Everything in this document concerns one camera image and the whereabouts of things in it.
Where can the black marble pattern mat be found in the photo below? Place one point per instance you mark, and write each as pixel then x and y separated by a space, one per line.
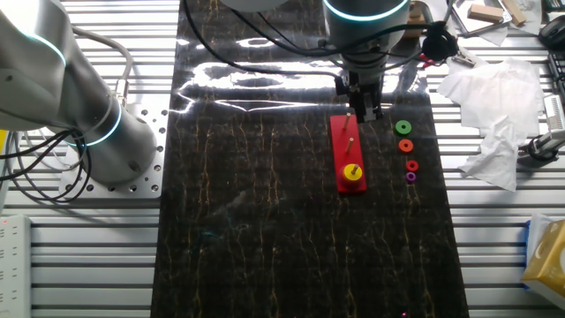
pixel 265 221

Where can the black computer mouse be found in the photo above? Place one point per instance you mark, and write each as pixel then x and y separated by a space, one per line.
pixel 554 33

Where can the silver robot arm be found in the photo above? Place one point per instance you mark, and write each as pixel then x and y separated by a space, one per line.
pixel 44 66

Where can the pink plastic clip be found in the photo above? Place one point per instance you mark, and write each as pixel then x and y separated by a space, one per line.
pixel 426 62

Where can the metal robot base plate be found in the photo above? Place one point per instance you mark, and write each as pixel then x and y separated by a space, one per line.
pixel 160 150

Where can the notched wooden block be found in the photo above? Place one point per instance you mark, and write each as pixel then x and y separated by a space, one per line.
pixel 417 26

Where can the large crumpled white tissue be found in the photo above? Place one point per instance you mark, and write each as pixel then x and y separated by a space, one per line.
pixel 494 88

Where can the black keyboard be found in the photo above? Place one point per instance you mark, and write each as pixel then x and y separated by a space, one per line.
pixel 558 70

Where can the gold tissue box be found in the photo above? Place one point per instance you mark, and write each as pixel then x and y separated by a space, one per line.
pixel 547 260

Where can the blue tissue pack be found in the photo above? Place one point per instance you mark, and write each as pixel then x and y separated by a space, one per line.
pixel 527 247

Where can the metal tray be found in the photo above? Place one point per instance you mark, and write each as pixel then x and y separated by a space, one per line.
pixel 468 26

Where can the red Hanoi base with pegs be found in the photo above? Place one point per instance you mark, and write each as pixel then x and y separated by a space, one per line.
pixel 340 132

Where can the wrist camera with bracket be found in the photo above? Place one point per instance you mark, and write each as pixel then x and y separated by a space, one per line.
pixel 437 42

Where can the metal spring clip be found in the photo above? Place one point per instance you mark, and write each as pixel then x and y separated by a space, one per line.
pixel 463 58

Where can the plain wooden block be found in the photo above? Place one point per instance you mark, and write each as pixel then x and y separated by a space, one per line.
pixel 514 12
pixel 485 13

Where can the white power strip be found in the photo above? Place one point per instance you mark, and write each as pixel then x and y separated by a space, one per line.
pixel 15 265

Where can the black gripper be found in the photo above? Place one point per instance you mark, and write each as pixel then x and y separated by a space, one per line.
pixel 362 84

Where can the small crumpled white tissue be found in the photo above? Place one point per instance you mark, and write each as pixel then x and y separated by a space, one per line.
pixel 499 154

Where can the white paper sheet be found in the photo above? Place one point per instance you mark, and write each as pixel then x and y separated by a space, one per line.
pixel 532 17

